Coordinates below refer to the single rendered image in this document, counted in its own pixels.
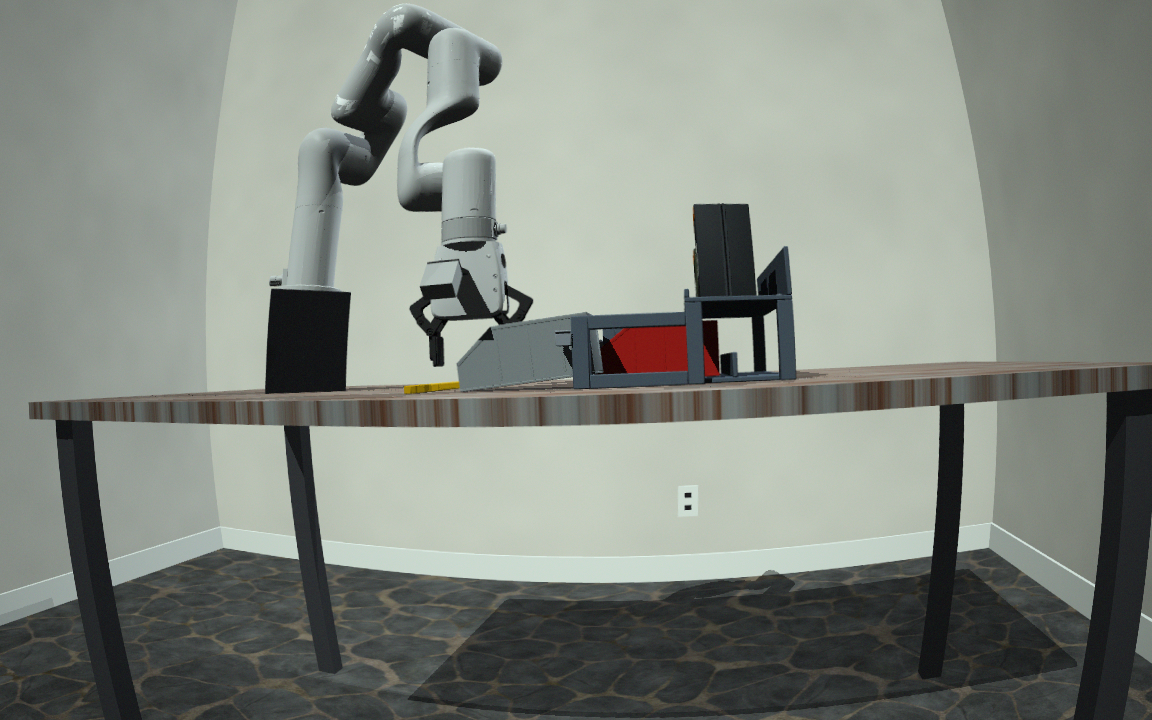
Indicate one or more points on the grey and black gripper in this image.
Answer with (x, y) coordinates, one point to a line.
(476, 295)

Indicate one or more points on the grey metal bin rack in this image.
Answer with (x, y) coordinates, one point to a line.
(774, 292)

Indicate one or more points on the red open bin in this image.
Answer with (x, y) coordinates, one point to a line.
(658, 349)

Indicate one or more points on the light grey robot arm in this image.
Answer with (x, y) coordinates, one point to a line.
(464, 185)

